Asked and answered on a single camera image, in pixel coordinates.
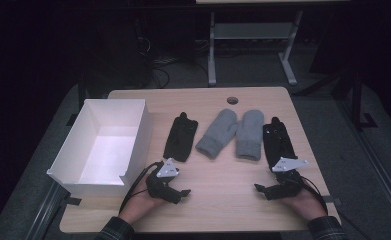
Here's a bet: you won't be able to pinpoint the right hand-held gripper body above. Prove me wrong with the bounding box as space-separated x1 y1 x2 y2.
268 156 310 201

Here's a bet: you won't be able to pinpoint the grey metal table frame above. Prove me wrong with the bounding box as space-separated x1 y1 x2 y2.
206 9 304 87

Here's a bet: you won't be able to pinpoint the black tape strip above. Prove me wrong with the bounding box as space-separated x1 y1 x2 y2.
322 196 343 206
64 196 83 206

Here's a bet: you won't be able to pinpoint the black floor cables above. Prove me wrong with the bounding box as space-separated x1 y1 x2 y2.
149 56 171 89

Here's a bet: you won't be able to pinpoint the person's left hand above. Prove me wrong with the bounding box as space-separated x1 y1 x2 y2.
118 178 166 225

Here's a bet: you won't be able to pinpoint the aluminium floor rail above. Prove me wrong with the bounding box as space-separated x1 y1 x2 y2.
336 99 391 231
24 181 71 240

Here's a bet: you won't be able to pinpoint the black floor bracket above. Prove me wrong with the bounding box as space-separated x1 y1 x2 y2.
359 112 379 129

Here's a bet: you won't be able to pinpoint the grey knit mitten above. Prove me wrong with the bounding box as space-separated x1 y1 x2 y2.
195 108 239 160
235 109 265 162

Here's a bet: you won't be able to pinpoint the black upright post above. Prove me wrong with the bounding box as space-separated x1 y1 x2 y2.
349 69 364 131
77 71 88 109

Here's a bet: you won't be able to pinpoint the person's right hand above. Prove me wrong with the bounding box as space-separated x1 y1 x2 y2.
281 185 328 222

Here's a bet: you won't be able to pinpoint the white box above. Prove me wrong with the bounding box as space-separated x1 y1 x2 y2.
46 98 153 198

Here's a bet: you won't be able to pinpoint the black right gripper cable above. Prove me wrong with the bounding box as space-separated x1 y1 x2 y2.
299 176 329 214

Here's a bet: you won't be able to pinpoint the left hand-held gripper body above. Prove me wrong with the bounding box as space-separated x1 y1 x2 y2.
145 157 180 201

